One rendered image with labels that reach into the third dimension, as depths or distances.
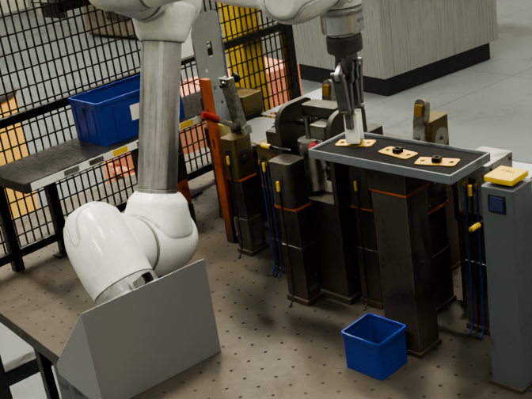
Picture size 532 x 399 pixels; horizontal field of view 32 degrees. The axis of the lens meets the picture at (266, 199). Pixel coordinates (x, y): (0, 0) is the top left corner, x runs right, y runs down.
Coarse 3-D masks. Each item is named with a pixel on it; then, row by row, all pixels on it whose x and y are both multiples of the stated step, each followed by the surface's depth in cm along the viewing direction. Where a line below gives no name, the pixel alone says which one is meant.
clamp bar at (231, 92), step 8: (224, 80) 247; (232, 80) 247; (240, 80) 250; (224, 88) 248; (232, 88) 248; (224, 96) 251; (232, 96) 248; (232, 104) 250; (240, 104) 251; (232, 112) 252; (240, 112) 251; (232, 120) 254; (240, 120) 252
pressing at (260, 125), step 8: (248, 120) 284; (256, 120) 281; (264, 120) 280; (272, 120) 279; (256, 128) 274; (264, 128) 273; (256, 136) 267; (264, 136) 266; (512, 160) 223; (520, 168) 216; (528, 168) 216; (528, 176) 211; (448, 184) 216
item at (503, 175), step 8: (496, 168) 176; (504, 168) 175; (512, 168) 175; (488, 176) 173; (496, 176) 172; (504, 176) 172; (512, 176) 171; (520, 176) 171; (504, 184) 171; (512, 184) 170
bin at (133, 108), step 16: (128, 80) 288; (80, 96) 277; (96, 96) 281; (112, 96) 285; (128, 96) 270; (80, 112) 272; (96, 112) 265; (112, 112) 267; (128, 112) 271; (80, 128) 275; (96, 128) 268; (112, 128) 268; (128, 128) 272
